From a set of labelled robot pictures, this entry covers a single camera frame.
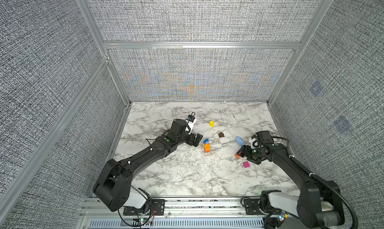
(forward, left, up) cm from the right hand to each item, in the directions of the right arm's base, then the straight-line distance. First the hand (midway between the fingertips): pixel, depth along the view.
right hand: (242, 154), depth 86 cm
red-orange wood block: (-1, +4, +1) cm, 4 cm away
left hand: (+8, +27, +11) cm, 30 cm away
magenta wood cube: (-4, -3, -5) cm, 7 cm away
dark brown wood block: (+16, +10, -4) cm, 19 cm away
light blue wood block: (+12, -2, -5) cm, 13 cm away
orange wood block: (+6, +20, -2) cm, 21 cm away
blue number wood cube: (+8, +21, +2) cm, 22 cm away
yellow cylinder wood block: (+25, +15, -3) cm, 30 cm away
